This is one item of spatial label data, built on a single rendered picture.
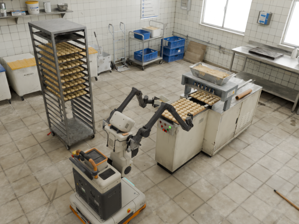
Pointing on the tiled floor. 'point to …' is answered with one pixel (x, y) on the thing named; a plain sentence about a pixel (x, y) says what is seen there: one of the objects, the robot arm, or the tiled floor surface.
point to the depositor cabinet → (228, 119)
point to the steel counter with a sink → (293, 66)
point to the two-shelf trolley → (143, 48)
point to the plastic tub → (162, 100)
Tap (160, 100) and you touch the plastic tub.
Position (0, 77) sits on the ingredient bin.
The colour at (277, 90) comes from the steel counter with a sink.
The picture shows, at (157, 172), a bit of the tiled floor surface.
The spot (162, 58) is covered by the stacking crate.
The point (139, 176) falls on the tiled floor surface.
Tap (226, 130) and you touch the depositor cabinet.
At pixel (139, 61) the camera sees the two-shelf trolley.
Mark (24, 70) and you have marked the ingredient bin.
